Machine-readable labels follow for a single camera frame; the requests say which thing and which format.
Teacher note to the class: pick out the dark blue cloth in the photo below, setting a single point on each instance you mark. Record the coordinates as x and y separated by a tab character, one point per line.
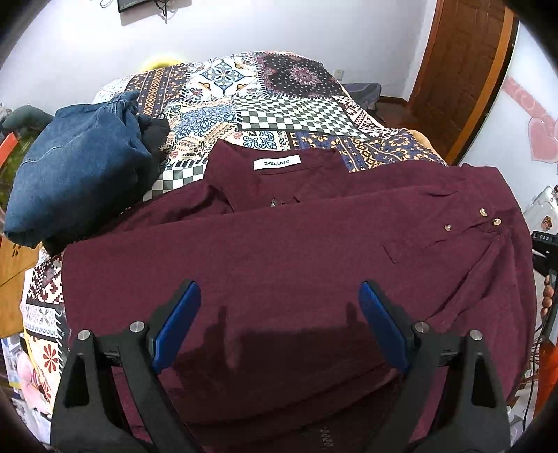
364	93

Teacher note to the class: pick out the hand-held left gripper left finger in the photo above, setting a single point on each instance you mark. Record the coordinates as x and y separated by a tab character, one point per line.
181	318

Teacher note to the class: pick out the pink printed cloth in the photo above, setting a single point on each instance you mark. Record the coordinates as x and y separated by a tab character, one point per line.
32	383

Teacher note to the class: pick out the maroon button shirt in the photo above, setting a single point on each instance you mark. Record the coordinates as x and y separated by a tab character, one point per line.
283	244

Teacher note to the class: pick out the black wall-mounted monitor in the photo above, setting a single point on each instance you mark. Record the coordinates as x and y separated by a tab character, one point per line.
130	4

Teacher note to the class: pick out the black garment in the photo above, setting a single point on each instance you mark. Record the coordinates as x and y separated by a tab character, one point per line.
154	133

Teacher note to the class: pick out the brown wooden door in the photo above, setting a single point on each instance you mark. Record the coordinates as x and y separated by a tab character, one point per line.
462	69

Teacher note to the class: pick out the orange flat box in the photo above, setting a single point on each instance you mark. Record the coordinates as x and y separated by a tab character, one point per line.
6	150

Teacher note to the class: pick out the blue denim jacket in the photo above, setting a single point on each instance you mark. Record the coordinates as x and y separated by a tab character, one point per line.
78	165

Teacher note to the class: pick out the bamboo lap desk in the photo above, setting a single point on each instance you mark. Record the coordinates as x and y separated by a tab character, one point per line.
13	278

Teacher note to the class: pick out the patchwork patterned bedspread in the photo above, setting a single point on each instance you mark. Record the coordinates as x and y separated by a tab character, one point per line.
279	113

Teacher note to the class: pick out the white wall outlet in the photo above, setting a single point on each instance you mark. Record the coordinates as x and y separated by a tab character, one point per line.
338	72

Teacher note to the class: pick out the person's right hand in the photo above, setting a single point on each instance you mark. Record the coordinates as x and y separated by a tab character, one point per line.
549	298

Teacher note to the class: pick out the yellow round cushion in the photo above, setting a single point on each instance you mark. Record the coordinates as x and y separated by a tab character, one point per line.
159	62

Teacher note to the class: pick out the orange pole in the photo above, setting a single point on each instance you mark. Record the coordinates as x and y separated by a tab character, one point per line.
547	379

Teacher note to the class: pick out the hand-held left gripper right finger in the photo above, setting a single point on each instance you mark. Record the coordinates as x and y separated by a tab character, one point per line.
379	318

